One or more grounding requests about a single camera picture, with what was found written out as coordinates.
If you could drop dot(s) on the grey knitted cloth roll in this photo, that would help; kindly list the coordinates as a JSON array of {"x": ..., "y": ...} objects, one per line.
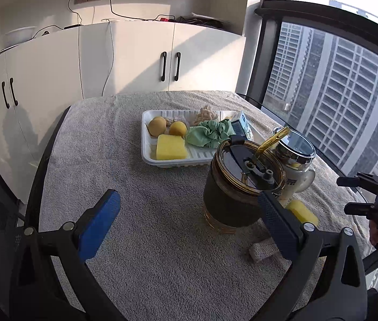
[
  {"x": 179, "y": 118},
  {"x": 263, "y": 250}
]

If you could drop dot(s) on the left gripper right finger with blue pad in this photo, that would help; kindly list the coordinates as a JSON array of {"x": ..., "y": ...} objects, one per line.
[{"x": 282, "y": 225}]

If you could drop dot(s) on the white plastic tray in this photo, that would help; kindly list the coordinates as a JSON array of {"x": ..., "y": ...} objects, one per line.
[{"x": 196, "y": 155}]

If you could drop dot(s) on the bright yellow round sponge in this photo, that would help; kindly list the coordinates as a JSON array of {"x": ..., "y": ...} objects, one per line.
[{"x": 178, "y": 128}]

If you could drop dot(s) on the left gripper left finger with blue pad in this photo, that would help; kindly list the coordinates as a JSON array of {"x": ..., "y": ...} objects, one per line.
[{"x": 94, "y": 224}]

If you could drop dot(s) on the cream chenille scrunchie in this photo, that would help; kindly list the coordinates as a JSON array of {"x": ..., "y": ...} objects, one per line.
[{"x": 206, "y": 113}]

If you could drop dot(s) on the amber glass straw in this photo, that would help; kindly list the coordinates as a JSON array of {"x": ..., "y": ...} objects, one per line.
[{"x": 283, "y": 132}]

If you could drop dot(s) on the blue tissue pack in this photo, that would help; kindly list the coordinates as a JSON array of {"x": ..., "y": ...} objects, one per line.
[{"x": 241, "y": 126}]

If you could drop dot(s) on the yellow rectangular sponge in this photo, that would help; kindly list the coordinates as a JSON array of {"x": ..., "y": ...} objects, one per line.
[{"x": 170, "y": 147}]

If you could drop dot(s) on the person's right hand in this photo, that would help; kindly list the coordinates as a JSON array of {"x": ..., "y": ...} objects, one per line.
[{"x": 373, "y": 231}]

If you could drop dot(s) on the green fabric scrunchie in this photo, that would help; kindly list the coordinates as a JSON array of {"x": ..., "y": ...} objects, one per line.
[{"x": 210, "y": 134}]

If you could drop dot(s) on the dark yellow round sponge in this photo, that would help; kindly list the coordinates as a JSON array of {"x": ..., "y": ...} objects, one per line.
[{"x": 157, "y": 126}]

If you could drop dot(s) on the white ceramic mug chrome lid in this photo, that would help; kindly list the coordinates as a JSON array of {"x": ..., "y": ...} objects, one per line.
[{"x": 296, "y": 154}]

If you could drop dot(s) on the grey terry towel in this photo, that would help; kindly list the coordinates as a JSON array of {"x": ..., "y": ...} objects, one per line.
[{"x": 160, "y": 260}]

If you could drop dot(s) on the black cabinet handle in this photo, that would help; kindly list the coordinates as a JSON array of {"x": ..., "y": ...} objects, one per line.
[
  {"x": 177, "y": 70},
  {"x": 163, "y": 66},
  {"x": 15, "y": 101},
  {"x": 4, "y": 95}
]

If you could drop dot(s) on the small yellow sponge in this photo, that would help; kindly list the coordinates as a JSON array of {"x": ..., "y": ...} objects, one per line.
[{"x": 302, "y": 213}]

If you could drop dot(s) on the amber glass tumbler green sleeve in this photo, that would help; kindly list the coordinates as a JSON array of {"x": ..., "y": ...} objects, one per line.
[{"x": 235, "y": 181}]

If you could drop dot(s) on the dark items on cabinet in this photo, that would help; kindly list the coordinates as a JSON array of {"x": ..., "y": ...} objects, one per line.
[{"x": 205, "y": 21}]

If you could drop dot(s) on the white cabinet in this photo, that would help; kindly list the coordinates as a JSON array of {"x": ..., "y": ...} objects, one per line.
[{"x": 55, "y": 71}]

